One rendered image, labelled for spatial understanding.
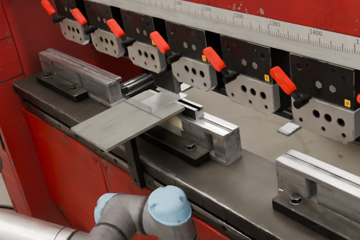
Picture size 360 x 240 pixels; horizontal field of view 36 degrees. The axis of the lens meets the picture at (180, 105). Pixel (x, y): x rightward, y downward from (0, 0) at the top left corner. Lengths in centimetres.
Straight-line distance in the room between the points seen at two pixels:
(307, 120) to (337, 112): 8
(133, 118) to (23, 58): 87
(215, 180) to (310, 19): 55
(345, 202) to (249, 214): 22
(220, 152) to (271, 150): 165
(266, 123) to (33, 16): 165
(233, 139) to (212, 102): 222
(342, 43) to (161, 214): 45
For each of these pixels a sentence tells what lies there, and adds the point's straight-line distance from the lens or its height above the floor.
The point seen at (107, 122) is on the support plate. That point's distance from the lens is 153.
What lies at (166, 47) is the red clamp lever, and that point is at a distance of 138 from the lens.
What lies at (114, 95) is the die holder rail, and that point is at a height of 91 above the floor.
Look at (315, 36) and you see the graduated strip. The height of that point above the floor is 131.
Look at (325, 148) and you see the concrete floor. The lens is 311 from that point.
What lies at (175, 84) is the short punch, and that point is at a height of 105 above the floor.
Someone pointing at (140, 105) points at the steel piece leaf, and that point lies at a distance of 155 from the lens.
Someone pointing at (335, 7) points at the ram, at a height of 137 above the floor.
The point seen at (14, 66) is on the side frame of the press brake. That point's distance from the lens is 229.
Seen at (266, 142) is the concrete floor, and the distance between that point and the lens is 318.
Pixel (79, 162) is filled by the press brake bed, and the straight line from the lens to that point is 201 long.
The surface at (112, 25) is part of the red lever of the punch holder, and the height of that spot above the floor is 122.
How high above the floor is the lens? 171
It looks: 28 degrees down
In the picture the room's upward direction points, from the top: 10 degrees counter-clockwise
